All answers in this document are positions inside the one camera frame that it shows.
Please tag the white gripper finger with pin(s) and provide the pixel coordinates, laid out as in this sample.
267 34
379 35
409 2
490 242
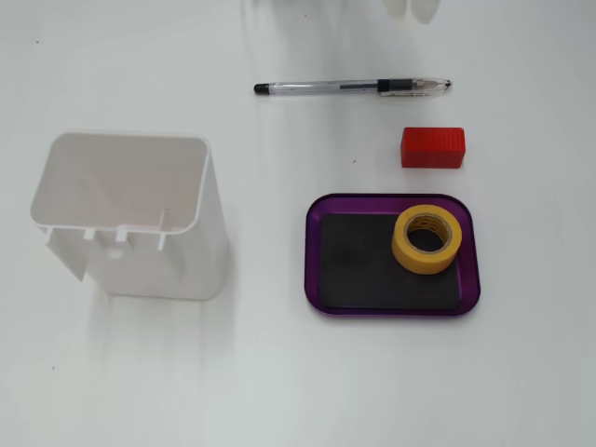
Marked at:
396 7
426 9

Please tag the clear ballpoint pen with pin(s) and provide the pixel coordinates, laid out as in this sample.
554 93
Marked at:
326 88

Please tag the red textured block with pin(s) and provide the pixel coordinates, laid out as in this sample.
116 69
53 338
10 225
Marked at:
430 148

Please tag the yellow masking tape roll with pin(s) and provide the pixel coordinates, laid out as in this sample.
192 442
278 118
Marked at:
421 263

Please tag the white plastic box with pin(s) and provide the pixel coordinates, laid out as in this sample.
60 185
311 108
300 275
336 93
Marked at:
153 261

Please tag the purple metal tray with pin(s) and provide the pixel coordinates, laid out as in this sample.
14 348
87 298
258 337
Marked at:
468 261

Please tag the black tray mat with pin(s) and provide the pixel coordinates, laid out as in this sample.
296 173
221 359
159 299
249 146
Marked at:
358 265

